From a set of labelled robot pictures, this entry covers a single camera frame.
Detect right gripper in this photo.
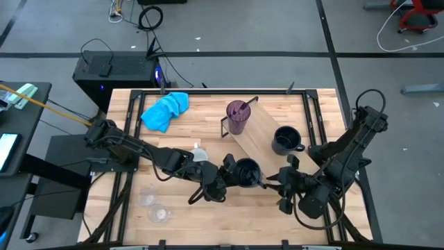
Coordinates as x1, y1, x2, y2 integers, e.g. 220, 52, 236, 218
265, 166, 313, 202

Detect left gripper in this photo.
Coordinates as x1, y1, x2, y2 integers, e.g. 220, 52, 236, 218
194, 153, 240, 202

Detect black enamel mug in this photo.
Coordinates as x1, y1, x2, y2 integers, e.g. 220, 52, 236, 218
233, 157, 267, 190
271, 125, 307, 157

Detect red mug white inside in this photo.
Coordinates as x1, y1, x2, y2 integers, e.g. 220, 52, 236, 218
189, 142, 210, 163

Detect purple plastic tumbler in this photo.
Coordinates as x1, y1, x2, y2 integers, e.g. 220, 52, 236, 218
225, 99, 252, 136

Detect clear glass cup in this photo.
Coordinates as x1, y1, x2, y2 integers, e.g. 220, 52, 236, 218
137, 187, 160, 208
146, 203, 172, 224

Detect wooden shelf black metal legs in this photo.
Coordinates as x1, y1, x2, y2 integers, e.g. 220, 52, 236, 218
220, 95, 322, 206

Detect blue cloth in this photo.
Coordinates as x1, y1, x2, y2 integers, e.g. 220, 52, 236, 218
139, 91, 190, 134

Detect black wifi antenna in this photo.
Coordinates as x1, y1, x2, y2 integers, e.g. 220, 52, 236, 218
145, 37, 161, 59

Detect black computer tower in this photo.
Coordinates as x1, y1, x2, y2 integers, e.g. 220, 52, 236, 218
71, 49, 164, 111

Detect small black box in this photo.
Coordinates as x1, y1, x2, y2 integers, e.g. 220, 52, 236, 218
98, 63, 113, 78

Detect grey metal bar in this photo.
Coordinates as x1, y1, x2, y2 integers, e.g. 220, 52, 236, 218
363, 0, 414, 11
400, 83, 444, 95

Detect black office desk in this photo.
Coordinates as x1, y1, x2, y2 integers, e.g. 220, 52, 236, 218
0, 81, 53, 250

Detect mint green stapler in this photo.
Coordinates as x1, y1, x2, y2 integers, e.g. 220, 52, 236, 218
6, 83, 39, 110

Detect smartphone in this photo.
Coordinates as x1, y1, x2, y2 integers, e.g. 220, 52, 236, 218
0, 132, 22, 174

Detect black metal table frame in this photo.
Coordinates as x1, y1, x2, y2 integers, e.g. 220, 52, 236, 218
82, 87, 375, 244

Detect black flat base plate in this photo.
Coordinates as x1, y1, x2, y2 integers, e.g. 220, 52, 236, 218
28, 134, 92, 221

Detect coiled black cable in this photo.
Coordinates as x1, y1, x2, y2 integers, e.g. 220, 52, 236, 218
137, 5, 164, 32

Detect white cable bundle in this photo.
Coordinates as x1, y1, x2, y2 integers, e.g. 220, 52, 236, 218
108, 0, 125, 24

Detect thick yellow strap cable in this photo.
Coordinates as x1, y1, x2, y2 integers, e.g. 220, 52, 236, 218
0, 83, 94, 128

